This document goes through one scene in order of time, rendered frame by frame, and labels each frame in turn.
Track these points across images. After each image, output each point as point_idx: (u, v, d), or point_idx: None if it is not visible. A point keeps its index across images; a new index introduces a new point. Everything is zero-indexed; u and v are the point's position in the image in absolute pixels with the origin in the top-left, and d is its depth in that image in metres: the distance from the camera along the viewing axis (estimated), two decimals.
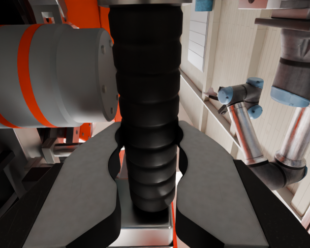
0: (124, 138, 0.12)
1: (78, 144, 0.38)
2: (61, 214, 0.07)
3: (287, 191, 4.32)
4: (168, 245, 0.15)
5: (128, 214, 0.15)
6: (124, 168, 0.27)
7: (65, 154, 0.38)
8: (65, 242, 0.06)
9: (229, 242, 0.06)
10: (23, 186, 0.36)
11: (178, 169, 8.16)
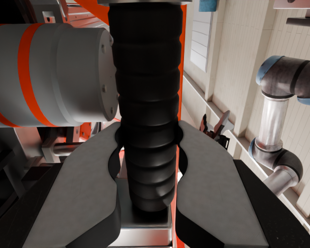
0: (124, 138, 0.12)
1: (78, 144, 0.38)
2: (61, 214, 0.07)
3: (292, 192, 4.31)
4: (167, 245, 0.15)
5: (127, 214, 0.15)
6: (124, 168, 0.27)
7: (65, 154, 0.38)
8: (65, 242, 0.06)
9: (229, 242, 0.06)
10: (23, 185, 0.36)
11: None
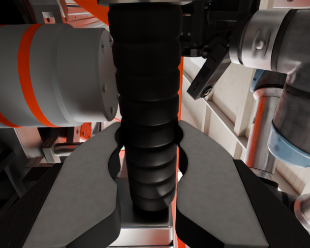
0: (124, 138, 0.12)
1: (79, 144, 0.38)
2: (61, 214, 0.07)
3: (293, 191, 4.31)
4: (168, 244, 0.15)
5: (128, 214, 0.15)
6: (125, 167, 0.27)
7: (66, 154, 0.38)
8: (65, 242, 0.06)
9: (229, 242, 0.06)
10: (23, 185, 0.36)
11: None
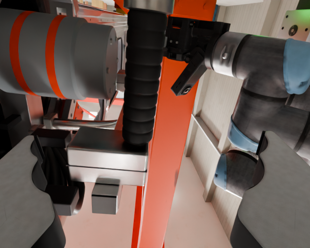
0: (42, 151, 0.11)
1: (75, 120, 0.44)
2: None
3: None
4: (143, 170, 0.23)
5: (119, 146, 0.22)
6: None
7: (62, 127, 0.44)
8: None
9: None
10: None
11: None
